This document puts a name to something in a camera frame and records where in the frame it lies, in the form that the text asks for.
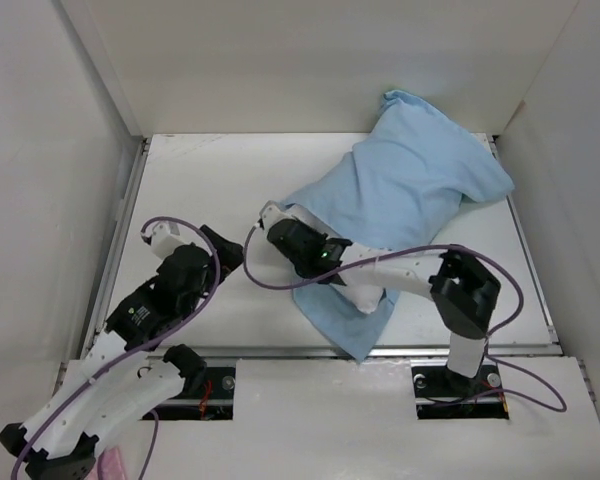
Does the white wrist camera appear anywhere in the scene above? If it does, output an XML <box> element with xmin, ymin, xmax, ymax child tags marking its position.
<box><xmin>258</xmin><ymin>201</ymin><xmax>335</xmax><ymax>236</ymax></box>
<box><xmin>141</xmin><ymin>221</ymin><xmax>184</xmax><ymax>260</ymax></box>

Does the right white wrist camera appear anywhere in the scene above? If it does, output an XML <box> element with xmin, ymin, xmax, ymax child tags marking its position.
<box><xmin>258</xmin><ymin>201</ymin><xmax>335</xmax><ymax>236</ymax></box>

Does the white pillow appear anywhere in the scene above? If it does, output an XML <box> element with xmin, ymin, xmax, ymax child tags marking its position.
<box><xmin>334</xmin><ymin>285</ymin><xmax>385</xmax><ymax>315</ymax></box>

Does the front aluminium rail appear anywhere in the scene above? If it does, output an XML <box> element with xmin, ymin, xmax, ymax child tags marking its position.
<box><xmin>192</xmin><ymin>343</ymin><xmax>563</xmax><ymax>359</ymax></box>

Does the pink plastic bag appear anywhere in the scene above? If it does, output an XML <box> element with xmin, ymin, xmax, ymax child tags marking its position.
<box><xmin>88</xmin><ymin>447</ymin><xmax>128</xmax><ymax>480</ymax></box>

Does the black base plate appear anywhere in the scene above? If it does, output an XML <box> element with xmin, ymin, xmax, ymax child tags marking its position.
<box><xmin>170</xmin><ymin>364</ymin><xmax>236</xmax><ymax>401</ymax></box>
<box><xmin>411</xmin><ymin>364</ymin><xmax>502</xmax><ymax>400</ymax></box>

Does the right aluminium rail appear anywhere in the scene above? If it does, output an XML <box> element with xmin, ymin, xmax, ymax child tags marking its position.
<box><xmin>489</xmin><ymin>135</ymin><xmax>561</xmax><ymax>346</ymax></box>

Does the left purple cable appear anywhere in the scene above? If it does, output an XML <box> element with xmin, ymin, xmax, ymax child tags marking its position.
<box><xmin>10</xmin><ymin>216</ymin><xmax>220</xmax><ymax>480</ymax></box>

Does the left aluminium rail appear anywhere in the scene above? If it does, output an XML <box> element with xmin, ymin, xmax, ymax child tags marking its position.
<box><xmin>74</xmin><ymin>137</ymin><xmax>151</xmax><ymax>359</ymax></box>

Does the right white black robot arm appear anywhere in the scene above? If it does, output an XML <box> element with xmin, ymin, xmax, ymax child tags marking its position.
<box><xmin>259</xmin><ymin>214</ymin><xmax>501</xmax><ymax>394</ymax></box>

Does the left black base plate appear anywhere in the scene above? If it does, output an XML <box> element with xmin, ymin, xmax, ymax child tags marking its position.
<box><xmin>170</xmin><ymin>364</ymin><xmax>236</xmax><ymax>401</ymax></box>

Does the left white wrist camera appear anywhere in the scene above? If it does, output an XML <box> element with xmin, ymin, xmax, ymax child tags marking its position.
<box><xmin>141</xmin><ymin>221</ymin><xmax>184</xmax><ymax>260</ymax></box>

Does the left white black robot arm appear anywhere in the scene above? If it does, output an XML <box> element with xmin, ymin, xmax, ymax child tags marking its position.
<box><xmin>0</xmin><ymin>220</ymin><xmax>244</xmax><ymax>479</ymax></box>

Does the aluminium rail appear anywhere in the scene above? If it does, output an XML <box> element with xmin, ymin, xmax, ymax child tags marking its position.
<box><xmin>192</xmin><ymin>343</ymin><xmax>563</xmax><ymax>359</ymax></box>
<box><xmin>489</xmin><ymin>135</ymin><xmax>561</xmax><ymax>346</ymax></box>
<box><xmin>74</xmin><ymin>137</ymin><xmax>151</xmax><ymax>359</ymax></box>

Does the light blue pillowcase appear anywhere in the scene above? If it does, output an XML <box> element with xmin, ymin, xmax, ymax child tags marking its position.
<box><xmin>277</xmin><ymin>89</ymin><xmax>516</xmax><ymax>363</ymax></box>

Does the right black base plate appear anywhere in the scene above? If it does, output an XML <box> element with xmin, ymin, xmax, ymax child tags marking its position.
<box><xmin>411</xmin><ymin>364</ymin><xmax>502</xmax><ymax>400</ymax></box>

